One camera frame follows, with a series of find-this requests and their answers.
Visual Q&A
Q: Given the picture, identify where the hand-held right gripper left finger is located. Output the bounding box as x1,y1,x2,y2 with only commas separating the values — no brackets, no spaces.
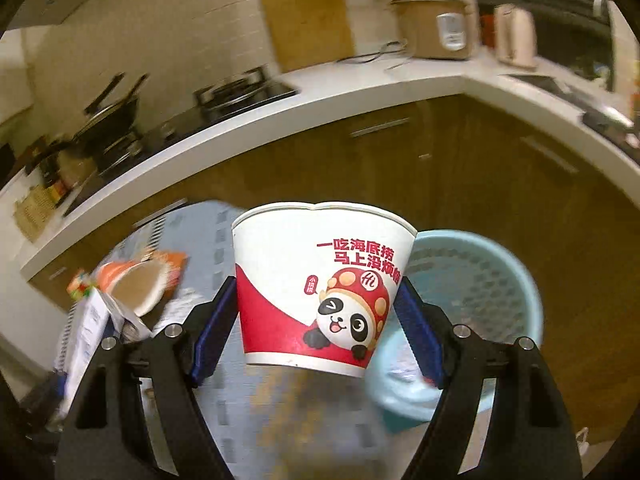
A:
54,275,238,480

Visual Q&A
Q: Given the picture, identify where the steel kitchen sink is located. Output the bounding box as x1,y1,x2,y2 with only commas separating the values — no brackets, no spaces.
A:
500,74,636,131

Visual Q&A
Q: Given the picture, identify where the cream electric kettle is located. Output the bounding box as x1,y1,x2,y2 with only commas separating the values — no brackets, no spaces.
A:
494,3,538,70

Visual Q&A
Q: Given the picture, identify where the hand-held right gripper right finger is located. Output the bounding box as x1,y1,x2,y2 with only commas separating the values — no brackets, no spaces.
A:
397,276,585,480

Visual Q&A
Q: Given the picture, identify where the black gas stove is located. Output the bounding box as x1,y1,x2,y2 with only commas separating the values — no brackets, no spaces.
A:
60,67,301,211

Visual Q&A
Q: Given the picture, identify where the dark window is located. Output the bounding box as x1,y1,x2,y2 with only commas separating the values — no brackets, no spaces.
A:
520,0,618,81

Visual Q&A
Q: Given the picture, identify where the white panda print paper bowl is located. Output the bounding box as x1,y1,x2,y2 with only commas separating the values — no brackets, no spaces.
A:
231,201,418,378

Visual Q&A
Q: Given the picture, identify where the black wok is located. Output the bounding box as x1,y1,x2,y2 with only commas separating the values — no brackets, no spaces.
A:
72,72,151,158

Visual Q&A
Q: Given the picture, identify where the light blue plastic waste basket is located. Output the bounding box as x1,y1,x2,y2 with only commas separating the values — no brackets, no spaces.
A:
362,230,545,433

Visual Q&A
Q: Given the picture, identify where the wooden base cabinet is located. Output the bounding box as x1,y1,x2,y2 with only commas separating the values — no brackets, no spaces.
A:
22,95,640,441

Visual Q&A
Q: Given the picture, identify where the metal cabinet handle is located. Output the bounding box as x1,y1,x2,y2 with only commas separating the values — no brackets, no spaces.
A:
520,136,581,173
350,118,411,138
134,199,188,228

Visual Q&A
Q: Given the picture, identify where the dark sauce bottle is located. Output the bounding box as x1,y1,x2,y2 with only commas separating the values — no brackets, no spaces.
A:
40,150,71,196

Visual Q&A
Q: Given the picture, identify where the grey patterned table cloth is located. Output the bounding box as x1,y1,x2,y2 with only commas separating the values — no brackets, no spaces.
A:
52,199,401,480

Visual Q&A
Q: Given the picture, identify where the white printed carton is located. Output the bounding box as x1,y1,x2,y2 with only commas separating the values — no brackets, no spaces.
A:
52,290,153,406

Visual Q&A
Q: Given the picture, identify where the yellow plastic basket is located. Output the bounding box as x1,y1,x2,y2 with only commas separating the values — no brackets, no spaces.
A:
12,185,53,241

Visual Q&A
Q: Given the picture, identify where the black power cable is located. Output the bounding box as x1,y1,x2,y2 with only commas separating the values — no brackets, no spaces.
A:
336,40,416,68

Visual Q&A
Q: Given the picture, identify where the orange paper cup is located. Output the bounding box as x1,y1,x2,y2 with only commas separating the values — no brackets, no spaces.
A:
95,258,171,317

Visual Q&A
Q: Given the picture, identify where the beige rice cooker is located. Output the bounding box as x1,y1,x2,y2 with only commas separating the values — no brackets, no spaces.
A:
390,0,476,61

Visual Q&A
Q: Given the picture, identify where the wooden cutting board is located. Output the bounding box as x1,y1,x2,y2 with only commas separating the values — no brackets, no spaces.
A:
255,0,356,73

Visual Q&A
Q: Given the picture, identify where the colourful puzzle cube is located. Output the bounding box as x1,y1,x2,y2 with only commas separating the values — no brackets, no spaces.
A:
67,269,101,303

